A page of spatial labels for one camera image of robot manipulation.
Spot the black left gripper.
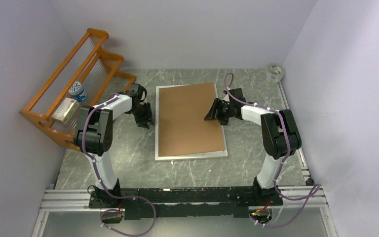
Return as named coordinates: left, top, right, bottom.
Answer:
left=130, top=102, right=155, bottom=129

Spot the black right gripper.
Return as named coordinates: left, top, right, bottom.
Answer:
left=204, top=98, right=234, bottom=125

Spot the brown frame backing board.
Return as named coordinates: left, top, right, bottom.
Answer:
left=157, top=82, right=227, bottom=158

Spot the white picture frame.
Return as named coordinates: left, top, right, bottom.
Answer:
left=154, top=82, right=228, bottom=161

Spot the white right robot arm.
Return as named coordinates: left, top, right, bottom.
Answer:
left=204, top=88, right=301, bottom=205

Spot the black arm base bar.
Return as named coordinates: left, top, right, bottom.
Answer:
left=89, top=186, right=283, bottom=220

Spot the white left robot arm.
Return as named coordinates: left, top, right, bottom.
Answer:
left=74, top=83, right=154, bottom=207

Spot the blue white round tin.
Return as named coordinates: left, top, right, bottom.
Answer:
left=68, top=81, right=87, bottom=102

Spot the white red small box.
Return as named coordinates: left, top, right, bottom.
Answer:
left=52, top=98, right=79, bottom=124

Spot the orange wooden rack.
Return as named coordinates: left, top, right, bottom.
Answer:
left=20, top=28, right=136, bottom=151

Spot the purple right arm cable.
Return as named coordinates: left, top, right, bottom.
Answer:
left=224, top=72, right=321, bottom=229

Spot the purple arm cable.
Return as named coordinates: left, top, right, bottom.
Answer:
left=224, top=72, right=321, bottom=229
left=82, top=93, right=157, bottom=237

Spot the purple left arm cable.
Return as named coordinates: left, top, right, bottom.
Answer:
left=82, top=93, right=157, bottom=237

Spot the aluminium rail frame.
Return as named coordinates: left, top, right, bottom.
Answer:
left=33, top=88, right=337, bottom=237

